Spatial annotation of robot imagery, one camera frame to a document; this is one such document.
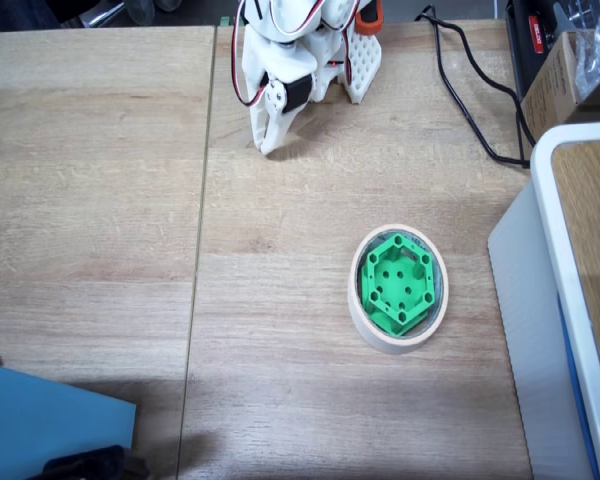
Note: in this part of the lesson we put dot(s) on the white plastic container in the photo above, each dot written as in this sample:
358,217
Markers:
530,325

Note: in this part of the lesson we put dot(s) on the clear plastic bag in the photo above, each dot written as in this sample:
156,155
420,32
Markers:
595,45

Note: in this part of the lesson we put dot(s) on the brown cardboard box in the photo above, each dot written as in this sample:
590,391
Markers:
547,95

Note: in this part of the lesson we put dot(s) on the black object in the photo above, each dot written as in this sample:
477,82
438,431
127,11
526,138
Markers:
90,465

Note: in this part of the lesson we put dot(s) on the black mesh office chair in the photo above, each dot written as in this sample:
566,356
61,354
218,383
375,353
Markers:
105,15

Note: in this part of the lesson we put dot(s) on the blue sheet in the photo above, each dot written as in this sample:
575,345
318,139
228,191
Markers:
45,425

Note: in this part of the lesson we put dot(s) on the black power strip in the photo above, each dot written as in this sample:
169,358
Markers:
522,45

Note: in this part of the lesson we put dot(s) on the green hexagonal printed component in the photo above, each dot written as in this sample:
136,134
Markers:
395,282

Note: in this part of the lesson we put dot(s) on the beige masking tape roll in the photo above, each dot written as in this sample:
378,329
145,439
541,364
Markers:
395,347

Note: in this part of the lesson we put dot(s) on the orange table clamp black knob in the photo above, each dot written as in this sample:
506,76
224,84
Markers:
370,22

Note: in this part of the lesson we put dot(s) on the person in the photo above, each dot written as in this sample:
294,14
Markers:
15,15

